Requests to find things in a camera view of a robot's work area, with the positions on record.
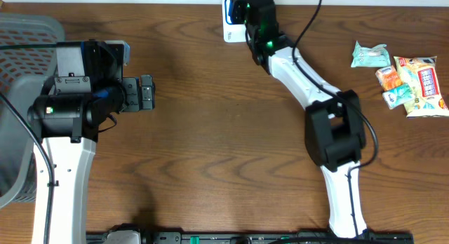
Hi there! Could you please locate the white barcode scanner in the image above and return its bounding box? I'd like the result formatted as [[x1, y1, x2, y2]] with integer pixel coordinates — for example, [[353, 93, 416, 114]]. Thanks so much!
[[222, 0, 246, 43]]

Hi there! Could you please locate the yellow wet wipes pack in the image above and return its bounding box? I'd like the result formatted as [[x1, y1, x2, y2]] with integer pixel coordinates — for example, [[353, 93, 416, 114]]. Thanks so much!
[[394, 56, 448, 118]]

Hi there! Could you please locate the small green tissue packet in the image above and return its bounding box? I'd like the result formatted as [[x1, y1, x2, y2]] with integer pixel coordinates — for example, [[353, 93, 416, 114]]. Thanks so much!
[[382, 83, 415, 109]]

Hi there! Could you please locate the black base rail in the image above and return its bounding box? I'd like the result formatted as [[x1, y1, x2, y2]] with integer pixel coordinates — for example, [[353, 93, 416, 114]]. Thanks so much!
[[86, 231, 415, 244]]

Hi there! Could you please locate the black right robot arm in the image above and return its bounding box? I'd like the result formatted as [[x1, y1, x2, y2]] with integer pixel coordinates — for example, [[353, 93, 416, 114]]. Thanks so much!
[[227, 0, 367, 238]]

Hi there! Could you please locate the green tissue pack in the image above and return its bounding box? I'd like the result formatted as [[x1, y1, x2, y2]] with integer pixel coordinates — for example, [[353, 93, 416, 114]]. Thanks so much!
[[351, 41, 391, 68]]

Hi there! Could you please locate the small orange box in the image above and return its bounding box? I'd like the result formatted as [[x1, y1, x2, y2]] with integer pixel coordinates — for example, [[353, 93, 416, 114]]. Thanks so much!
[[375, 65, 403, 91]]

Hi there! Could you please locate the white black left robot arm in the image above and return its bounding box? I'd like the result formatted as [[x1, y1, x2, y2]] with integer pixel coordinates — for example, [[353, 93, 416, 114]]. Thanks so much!
[[29, 75, 155, 243]]

